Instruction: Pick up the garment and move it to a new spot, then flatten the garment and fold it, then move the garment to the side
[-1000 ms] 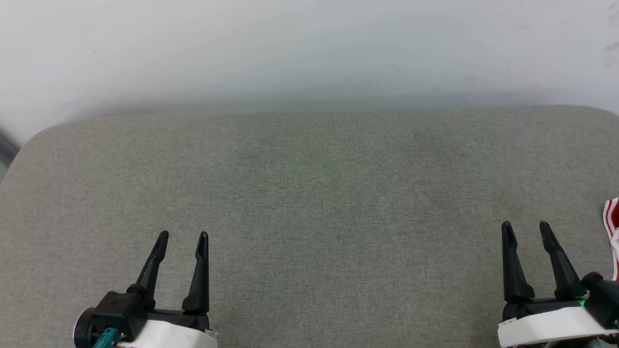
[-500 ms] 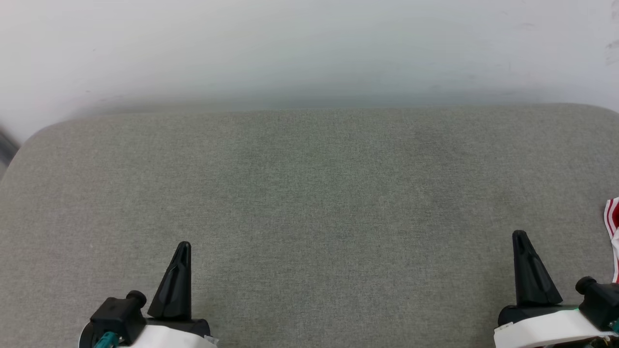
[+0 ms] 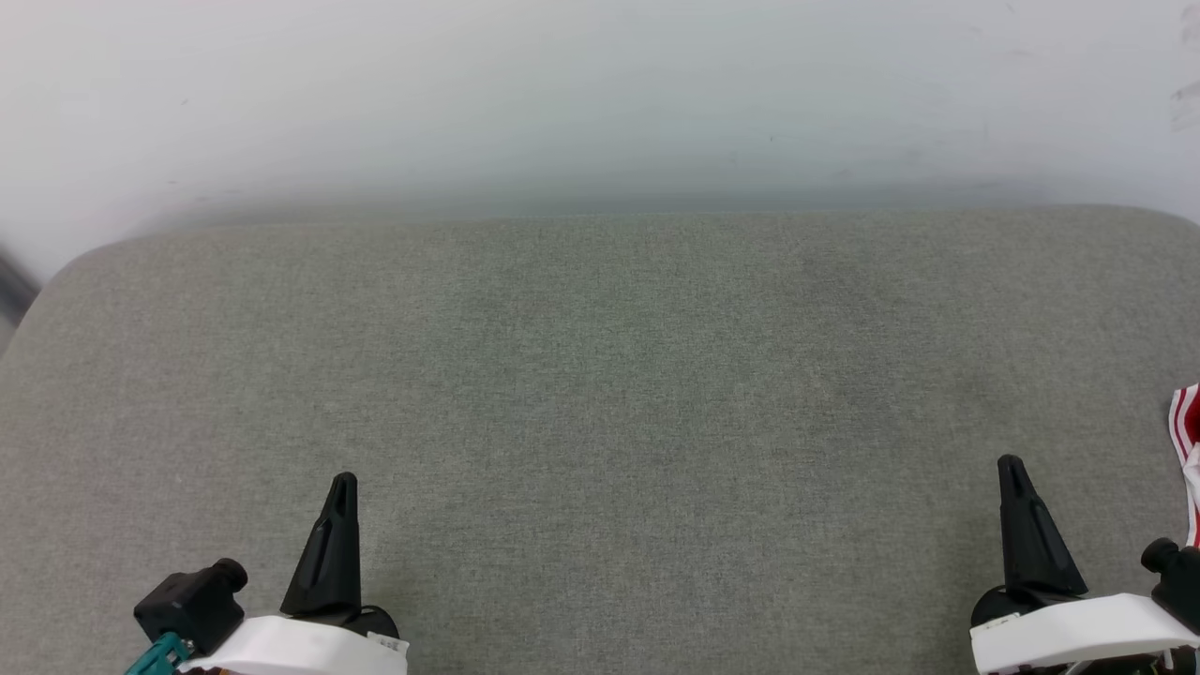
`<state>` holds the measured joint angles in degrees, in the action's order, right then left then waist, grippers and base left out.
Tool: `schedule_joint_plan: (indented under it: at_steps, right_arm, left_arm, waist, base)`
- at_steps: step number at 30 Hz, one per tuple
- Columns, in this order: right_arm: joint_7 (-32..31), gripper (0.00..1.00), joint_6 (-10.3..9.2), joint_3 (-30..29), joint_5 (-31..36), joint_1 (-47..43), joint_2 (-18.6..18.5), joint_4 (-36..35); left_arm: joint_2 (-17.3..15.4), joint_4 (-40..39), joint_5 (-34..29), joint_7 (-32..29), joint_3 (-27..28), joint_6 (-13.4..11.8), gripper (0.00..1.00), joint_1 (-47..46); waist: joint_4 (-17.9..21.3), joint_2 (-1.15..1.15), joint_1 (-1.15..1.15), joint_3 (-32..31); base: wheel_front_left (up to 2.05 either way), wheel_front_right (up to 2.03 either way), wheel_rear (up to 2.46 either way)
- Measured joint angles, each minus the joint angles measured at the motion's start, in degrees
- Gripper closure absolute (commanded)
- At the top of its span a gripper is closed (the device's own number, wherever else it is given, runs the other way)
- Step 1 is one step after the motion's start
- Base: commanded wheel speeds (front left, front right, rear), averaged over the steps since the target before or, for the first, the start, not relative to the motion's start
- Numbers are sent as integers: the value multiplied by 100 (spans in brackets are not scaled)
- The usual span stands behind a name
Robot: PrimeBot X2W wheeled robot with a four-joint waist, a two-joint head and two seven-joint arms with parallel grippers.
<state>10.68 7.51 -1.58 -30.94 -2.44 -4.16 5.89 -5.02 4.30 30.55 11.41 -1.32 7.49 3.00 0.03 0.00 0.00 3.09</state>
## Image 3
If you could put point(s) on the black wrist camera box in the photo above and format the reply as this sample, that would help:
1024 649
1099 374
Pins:
192 605
1177 581

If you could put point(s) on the red and white garment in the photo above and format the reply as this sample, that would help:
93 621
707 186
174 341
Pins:
1189 441

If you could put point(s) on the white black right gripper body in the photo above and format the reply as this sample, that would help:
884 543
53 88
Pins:
1078 633

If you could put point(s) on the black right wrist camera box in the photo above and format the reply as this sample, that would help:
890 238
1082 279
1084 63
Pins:
1177 581

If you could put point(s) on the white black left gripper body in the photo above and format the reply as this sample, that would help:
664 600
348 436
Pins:
300 647

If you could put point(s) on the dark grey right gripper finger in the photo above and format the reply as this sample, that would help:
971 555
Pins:
1036 544

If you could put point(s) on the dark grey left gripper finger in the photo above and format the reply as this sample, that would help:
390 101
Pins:
328 562

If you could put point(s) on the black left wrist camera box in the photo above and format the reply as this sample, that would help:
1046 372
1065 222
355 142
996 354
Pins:
192 605

